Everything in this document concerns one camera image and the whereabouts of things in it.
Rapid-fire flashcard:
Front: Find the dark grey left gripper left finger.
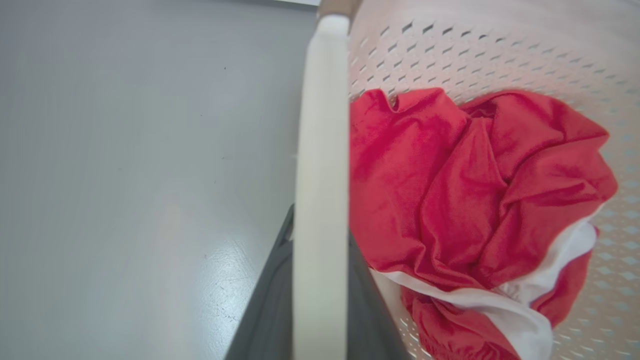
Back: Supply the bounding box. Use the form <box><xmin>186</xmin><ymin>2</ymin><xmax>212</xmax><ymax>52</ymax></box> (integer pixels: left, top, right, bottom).
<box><xmin>224</xmin><ymin>204</ymin><xmax>296</xmax><ymax>360</ymax></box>

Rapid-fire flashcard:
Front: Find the white perforated plastic laundry basket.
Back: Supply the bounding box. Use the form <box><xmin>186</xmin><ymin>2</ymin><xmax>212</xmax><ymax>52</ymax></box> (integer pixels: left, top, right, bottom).
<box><xmin>292</xmin><ymin>0</ymin><xmax>640</xmax><ymax>360</ymax></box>

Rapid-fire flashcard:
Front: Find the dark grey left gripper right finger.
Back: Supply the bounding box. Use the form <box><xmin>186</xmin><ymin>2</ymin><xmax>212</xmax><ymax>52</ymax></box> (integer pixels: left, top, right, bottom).
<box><xmin>347</xmin><ymin>231</ymin><xmax>412</xmax><ymax>360</ymax></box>

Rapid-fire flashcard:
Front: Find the red and white garment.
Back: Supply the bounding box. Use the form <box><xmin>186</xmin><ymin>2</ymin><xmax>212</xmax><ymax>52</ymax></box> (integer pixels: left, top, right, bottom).
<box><xmin>349</xmin><ymin>88</ymin><xmax>619</xmax><ymax>360</ymax></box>

